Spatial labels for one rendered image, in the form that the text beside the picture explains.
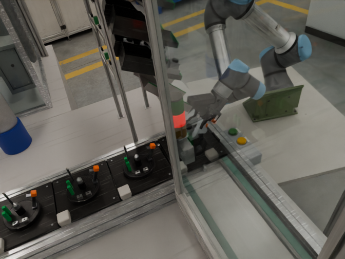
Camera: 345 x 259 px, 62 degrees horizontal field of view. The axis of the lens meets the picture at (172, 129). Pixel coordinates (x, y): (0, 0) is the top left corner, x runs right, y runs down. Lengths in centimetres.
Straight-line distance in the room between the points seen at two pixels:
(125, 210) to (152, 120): 65
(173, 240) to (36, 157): 88
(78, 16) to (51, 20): 44
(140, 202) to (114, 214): 11
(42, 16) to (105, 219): 420
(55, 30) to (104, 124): 357
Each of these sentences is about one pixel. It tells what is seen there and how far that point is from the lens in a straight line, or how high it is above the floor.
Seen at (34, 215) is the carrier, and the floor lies 99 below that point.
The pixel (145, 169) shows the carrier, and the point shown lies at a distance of 120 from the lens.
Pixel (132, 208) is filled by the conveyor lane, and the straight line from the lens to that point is 118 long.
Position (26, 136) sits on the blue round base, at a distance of 176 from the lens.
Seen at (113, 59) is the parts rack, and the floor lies 139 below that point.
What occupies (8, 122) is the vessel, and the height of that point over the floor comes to 105.
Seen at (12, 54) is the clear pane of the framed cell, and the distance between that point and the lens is 185.
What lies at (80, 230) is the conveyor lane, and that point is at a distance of 118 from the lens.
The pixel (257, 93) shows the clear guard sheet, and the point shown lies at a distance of 40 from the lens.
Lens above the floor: 191
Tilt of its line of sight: 42 degrees down
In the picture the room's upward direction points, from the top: 9 degrees counter-clockwise
